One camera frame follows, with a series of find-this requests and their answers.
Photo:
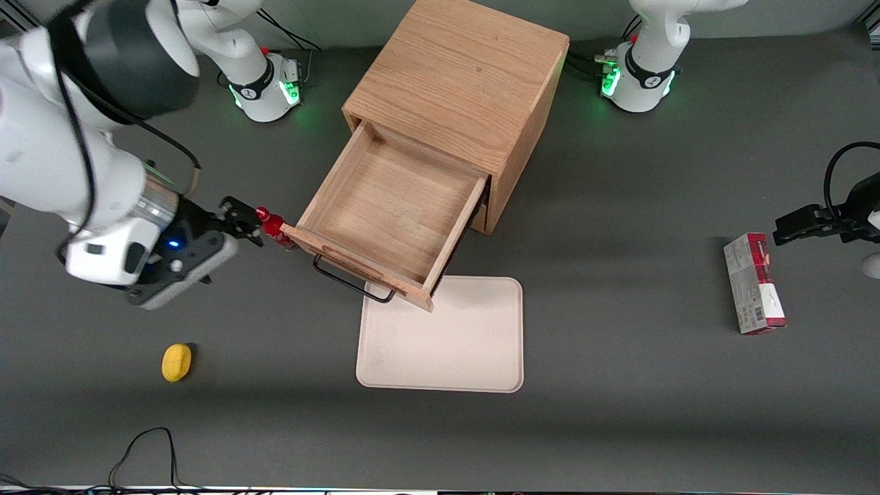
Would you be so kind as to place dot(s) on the beige plastic tray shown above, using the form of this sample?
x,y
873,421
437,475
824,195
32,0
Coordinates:
x,y
467,344

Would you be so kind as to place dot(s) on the wooden two-drawer cabinet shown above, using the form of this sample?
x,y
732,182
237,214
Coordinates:
x,y
454,75

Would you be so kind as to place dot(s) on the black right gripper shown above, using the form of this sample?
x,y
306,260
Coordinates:
x,y
194,218

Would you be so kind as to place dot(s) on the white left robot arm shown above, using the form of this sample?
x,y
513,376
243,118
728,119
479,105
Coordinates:
x,y
650,62

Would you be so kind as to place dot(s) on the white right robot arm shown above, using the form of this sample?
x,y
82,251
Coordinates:
x,y
41,158

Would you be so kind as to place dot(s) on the wooden drawer with tall front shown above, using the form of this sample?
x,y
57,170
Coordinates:
x,y
392,206

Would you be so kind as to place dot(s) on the red cola bottle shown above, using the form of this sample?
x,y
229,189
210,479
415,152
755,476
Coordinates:
x,y
275,227

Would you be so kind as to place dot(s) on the yellow lemon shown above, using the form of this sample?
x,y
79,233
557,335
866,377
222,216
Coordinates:
x,y
176,362

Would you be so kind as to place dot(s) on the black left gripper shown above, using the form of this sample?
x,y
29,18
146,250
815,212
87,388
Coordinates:
x,y
854,208

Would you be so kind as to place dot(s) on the wooden drawer with short front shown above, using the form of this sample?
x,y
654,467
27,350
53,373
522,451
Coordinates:
x,y
480,218

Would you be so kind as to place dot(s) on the red and grey carton box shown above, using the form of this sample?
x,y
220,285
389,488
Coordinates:
x,y
753,285

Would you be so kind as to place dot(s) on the grey wrist camera mount plate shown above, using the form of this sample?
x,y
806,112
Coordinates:
x,y
192,271

